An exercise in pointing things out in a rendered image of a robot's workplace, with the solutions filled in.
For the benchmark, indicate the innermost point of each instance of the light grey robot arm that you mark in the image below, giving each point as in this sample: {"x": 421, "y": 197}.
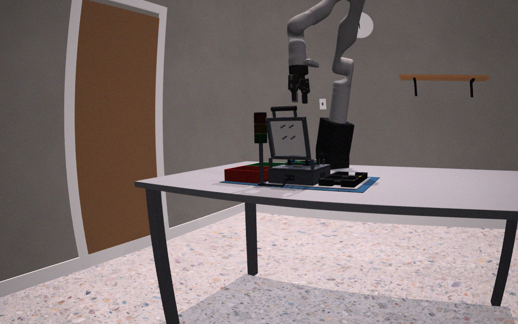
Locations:
{"x": 347, "y": 35}

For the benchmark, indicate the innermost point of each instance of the red bin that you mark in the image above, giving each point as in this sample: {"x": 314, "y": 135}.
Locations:
{"x": 246, "y": 174}

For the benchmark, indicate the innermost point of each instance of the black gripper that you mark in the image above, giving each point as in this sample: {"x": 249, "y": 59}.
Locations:
{"x": 297, "y": 80}

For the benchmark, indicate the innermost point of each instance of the green open bin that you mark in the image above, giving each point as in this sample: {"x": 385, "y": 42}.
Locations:
{"x": 266, "y": 164}

